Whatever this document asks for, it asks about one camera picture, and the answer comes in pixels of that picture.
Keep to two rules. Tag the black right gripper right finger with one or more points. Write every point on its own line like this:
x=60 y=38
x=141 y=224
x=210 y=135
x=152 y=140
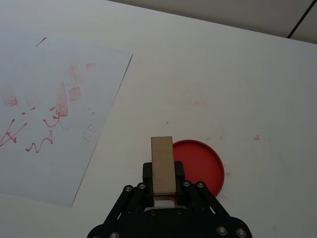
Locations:
x=179 y=183

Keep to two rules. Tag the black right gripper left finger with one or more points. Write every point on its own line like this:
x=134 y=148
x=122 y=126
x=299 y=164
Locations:
x=148 y=181

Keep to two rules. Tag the wooden block stamp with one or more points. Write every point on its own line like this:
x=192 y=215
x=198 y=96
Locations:
x=163 y=166

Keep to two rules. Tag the round red ink pad dish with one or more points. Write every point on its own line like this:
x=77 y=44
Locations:
x=200 y=168

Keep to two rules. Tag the white paper sheet with red marks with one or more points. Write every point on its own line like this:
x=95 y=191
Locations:
x=49 y=153

